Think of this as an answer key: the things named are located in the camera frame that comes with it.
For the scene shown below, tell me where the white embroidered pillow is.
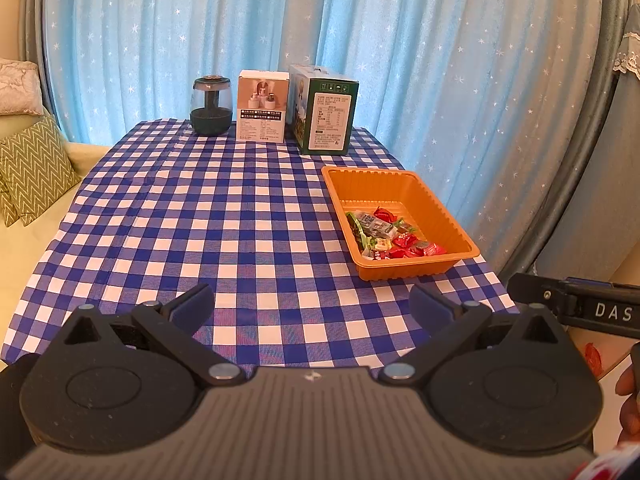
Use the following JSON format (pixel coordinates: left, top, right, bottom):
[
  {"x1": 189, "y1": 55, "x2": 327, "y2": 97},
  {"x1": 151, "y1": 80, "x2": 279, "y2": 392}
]
[{"x1": 0, "y1": 57, "x2": 44, "y2": 116}]

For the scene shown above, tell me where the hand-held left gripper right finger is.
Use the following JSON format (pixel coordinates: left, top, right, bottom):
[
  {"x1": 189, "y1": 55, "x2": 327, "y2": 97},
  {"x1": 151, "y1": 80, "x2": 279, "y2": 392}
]
[{"x1": 379, "y1": 285, "x2": 573, "y2": 386}]

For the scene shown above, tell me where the green carton box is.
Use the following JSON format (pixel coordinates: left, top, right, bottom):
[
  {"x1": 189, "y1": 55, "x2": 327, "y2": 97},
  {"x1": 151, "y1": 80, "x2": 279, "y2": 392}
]
[{"x1": 289, "y1": 64, "x2": 360, "y2": 156}]

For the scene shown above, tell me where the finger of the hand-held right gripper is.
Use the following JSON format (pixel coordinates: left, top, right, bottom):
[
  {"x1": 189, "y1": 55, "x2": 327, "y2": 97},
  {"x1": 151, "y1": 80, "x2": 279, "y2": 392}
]
[
  {"x1": 507, "y1": 272, "x2": 576, "y2": 321},
  {"x1": 565, "y1": 277, "x2": 640, "y2": 291}
]

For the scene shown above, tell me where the cream printed cloth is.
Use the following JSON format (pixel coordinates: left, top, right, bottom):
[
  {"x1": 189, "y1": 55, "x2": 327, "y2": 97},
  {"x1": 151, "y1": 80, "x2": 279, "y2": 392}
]
[{"x1": 565, "y1": 327, "x2": 640, "y2": 401}]

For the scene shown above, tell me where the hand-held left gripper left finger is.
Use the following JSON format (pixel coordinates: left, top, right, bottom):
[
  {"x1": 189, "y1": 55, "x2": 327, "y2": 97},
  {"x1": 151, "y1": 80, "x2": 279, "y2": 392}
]
[{"x1": 52, "y1": 283, "x2": 246, "y2": 388}]

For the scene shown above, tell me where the light green sofa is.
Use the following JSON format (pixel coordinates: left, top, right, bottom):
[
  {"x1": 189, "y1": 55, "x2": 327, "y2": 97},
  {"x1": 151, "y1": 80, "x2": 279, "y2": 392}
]
[{"x1": 0, "y1": 105, "x2": 110, "y2": 371}]

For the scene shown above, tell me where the white carton box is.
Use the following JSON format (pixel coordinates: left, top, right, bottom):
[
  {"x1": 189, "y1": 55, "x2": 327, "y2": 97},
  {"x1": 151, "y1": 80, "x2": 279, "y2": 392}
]
[{"x1": 236, "y1": 70, "x2": 291, "y2": 144}]

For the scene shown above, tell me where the orange plastic tray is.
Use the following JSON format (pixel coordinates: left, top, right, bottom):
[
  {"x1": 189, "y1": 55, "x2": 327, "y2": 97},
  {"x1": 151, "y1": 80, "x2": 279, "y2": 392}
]
[{"x1": 321, "y1": 165, "x2": 481, "y2": 282}]

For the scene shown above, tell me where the person's right hand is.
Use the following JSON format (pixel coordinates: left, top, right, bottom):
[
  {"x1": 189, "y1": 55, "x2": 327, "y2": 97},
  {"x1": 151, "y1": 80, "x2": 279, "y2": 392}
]
[{"x1": 616, "y1": 355, "x2": 640, "y2": 446}]

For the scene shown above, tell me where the dark green glass humidifier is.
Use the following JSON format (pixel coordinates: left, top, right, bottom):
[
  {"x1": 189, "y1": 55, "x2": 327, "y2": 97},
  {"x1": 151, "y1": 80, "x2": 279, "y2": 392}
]
[{"x1": 190, "y1": 75, "x2": 234, "y2": 137}]

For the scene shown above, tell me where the blue white checkered tablecloth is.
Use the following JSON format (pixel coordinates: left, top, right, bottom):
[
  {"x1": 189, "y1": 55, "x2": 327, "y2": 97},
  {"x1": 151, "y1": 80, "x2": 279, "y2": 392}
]
[{"x1": 0, "y1": 119, "x2": 526, "y2": 376}]

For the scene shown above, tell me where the green zigzag pillow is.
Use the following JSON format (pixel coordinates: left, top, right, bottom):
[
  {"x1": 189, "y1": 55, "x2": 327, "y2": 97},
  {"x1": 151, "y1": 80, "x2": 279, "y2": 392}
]
[
  {"x1": 0, "y1": 180, "x2": 24, "y2": 228},
  {"x1": 0, "y1": 115, "x2": 82, "y2": 220}
]

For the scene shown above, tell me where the blue star-print curtain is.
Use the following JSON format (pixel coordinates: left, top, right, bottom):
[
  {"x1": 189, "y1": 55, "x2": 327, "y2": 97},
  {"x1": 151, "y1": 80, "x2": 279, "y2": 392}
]
[{"x1": 42, "y1": 0, "x2": 606, "y2": 271}]

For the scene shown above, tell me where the grey curtain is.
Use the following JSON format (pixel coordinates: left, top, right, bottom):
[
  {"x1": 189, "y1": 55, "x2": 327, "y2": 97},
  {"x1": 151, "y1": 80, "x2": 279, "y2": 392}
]
[
  {"x1": 20, "y1": 0, "x2": 71, "y2": 143},
  {"x1": 500, "y1": 0, "x2": 631, "y2": 311}
]

